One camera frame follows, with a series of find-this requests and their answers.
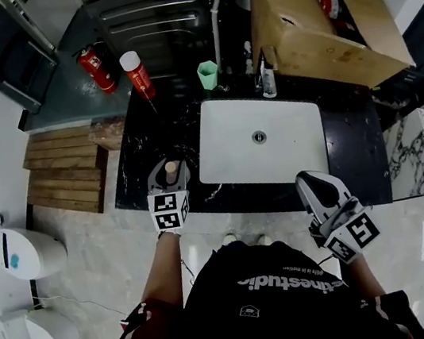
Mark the white curved device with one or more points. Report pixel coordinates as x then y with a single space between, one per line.
46 333

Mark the white rectangular sink basin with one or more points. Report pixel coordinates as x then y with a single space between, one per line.
232 145

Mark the black marble vanity counter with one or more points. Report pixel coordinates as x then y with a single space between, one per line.
351 133

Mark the person's black printed shirt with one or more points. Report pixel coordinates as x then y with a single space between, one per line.
261 317

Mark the red fire extinguisher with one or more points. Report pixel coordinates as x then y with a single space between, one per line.
98 69

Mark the small clear glass bottle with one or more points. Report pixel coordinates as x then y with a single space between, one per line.
268 75

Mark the person's left white shoe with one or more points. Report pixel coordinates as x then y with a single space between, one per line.
230 238

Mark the red canister in box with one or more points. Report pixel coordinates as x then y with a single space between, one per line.
330 6

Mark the white marble veined cabinet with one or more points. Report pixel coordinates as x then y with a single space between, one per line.
415 155

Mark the green plastic cup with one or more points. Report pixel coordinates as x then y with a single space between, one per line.
208 76

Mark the red spray can white cap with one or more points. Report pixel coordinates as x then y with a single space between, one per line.
137 74

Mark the dark folding chair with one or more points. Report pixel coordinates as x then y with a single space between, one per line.
4 58

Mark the large open cardboard box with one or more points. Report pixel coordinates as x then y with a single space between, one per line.
294 38

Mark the person's right forearm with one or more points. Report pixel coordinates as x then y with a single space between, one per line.
362 276

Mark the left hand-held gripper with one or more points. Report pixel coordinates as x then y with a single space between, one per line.
167 212

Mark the person's right white shoe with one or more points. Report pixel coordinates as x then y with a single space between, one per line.
263 239

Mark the dark ribbed metal appliance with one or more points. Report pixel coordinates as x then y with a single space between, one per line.
157 33

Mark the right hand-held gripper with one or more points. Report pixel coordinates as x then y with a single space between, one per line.
351 230

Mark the person's white shoe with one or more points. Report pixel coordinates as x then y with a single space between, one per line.
230 238
263 239

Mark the wooden pallet stack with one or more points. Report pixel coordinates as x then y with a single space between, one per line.
67 169

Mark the small clear soap bottle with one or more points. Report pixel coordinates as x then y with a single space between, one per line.
171 167

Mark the person's left forearm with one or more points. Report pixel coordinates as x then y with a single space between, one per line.
164 269

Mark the dark stone platform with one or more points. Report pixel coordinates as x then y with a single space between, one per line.
71 95

